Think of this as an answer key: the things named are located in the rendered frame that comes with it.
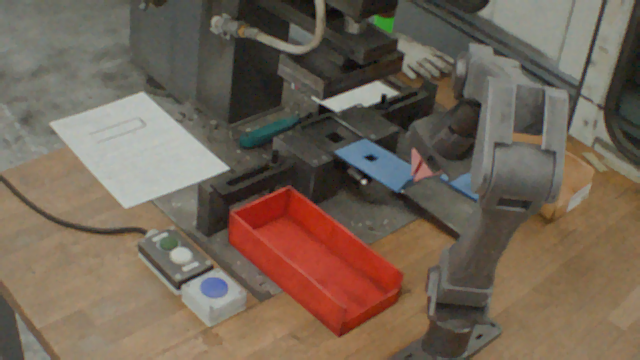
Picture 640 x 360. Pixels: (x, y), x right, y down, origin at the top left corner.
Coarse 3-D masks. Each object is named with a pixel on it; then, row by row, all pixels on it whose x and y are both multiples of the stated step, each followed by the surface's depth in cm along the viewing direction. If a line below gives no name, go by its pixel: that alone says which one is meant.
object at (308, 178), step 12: (276, 144) 140; (384, 144) 145; (396, 144) 148; (288, 156) 138; (300, 168) 137; (324, 168) 136; (300, 180) 138; (312, 180) 136; (324, 180) 138; (336, 180) 140; (300, 192) 139; (312, 192) 137; (324, 192) 140; (336, 192) 142
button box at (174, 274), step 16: (0, 176) 135; (16, 192) 132; (32, 208) 130; (64, 224) 127; (80, 224) 127; (144, 240) 123; (144, 256) 123; (160, 256) 121; (192, 256) 122; (160, 272) 121; (176, 272) 119; (192, 272) 119; (176, 288) 118
